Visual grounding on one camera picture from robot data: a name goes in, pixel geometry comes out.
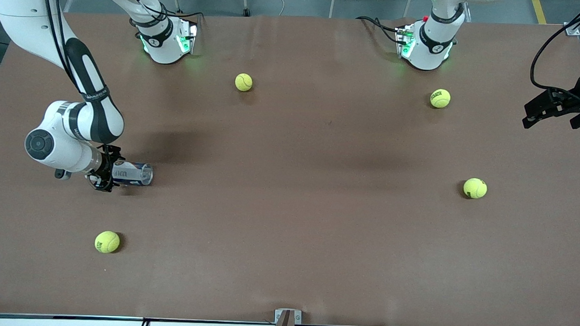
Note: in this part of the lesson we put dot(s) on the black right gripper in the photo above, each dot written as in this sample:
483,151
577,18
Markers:
106,168

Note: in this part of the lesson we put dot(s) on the clear tennis ball can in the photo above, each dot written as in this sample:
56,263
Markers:
135,173

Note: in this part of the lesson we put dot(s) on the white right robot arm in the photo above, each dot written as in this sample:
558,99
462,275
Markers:
15,8

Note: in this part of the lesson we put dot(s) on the yellow tennis ball black print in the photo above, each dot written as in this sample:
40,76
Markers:
475,188
107,242
440,98

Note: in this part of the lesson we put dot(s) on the plain yellow tennis ball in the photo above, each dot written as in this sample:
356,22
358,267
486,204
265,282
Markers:
243,82

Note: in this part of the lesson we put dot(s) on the small metal corner bracket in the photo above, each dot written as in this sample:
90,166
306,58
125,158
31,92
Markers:
572,29

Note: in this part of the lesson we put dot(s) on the grey metal table bracket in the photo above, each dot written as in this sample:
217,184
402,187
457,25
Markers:
287,322

